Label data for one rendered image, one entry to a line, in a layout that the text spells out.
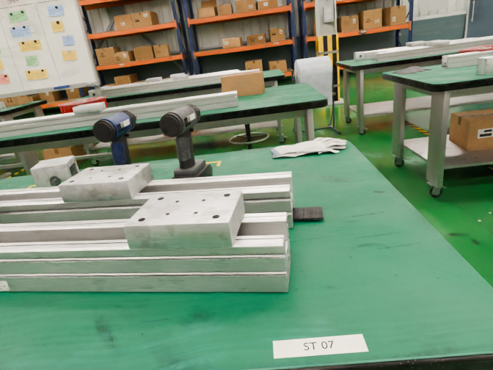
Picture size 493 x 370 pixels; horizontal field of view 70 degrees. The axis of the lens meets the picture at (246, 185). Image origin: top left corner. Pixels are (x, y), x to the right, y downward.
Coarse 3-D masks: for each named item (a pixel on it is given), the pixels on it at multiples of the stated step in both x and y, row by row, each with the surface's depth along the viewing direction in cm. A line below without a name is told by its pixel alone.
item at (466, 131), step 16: (224, 80) 256; (240, 80) 254; (256, 80) 253; (16, 96) 444; (464, 112) 266; (480, 112) 262; (464, 128) 251; (480, 128) 245; (464, 144) 253; (480, 144) 249; (80, 160) 448
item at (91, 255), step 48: (0, 240) 66; (48, 240) 65; (96, 240) 63; (240, 240) 51; (288, 240) 58; (0, 288) 61; (48, 288) 59; (96, 288) 57; (144, 288) 56; (192, 288) 54; (240, 288) 53
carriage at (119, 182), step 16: (80, 176) 77; (96, 176) 75; (112, 176) 74; (128, 176) 73; (144, 176) 77; (64, 192) 74; (80, 192) 73; (96, 192) 72; (112, 192) 72; (128, 192) 71
